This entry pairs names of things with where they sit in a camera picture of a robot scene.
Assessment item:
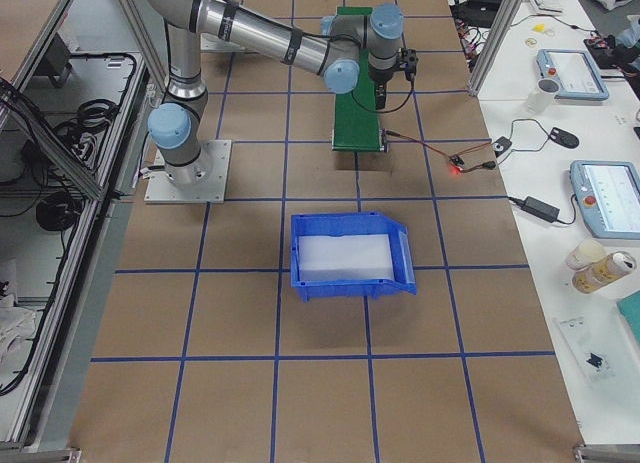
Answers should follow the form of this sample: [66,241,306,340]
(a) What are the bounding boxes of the far teach pendant tablet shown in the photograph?
[536,49,609,101]

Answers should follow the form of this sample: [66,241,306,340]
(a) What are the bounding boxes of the white mug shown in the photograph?
[525,78,560,114]

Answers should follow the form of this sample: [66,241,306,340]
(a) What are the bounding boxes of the black round puck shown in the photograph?
[549,127,580,149]

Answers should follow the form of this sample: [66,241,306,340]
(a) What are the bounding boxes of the blue plastic bin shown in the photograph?
[290,211,417,302]

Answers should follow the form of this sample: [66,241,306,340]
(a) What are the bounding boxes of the beverage can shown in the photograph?
[572,251,637,294]

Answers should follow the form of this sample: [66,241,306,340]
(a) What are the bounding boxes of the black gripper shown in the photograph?
[368,47,419,109]

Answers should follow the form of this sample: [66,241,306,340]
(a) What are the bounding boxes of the small red-lit circuit board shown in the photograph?
[448,155,465,175]

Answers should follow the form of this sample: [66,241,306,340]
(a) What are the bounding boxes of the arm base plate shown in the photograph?
[144,140,232,204]
[200,33,246,53]

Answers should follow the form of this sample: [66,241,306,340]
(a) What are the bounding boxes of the teach pendant tablet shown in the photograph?
[536,49,609,101]
[569,160,639,240]

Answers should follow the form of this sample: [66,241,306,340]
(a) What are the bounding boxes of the white foam sheet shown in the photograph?
[297,234,394,281]

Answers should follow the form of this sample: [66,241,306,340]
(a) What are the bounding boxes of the black power adapter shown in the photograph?
[521,196,559,223]

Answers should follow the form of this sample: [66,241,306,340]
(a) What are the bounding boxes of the near teach pendant tablet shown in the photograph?
[569,160,639,240]

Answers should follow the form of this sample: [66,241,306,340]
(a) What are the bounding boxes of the green conveyor belt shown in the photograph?
[330,5,389,154]

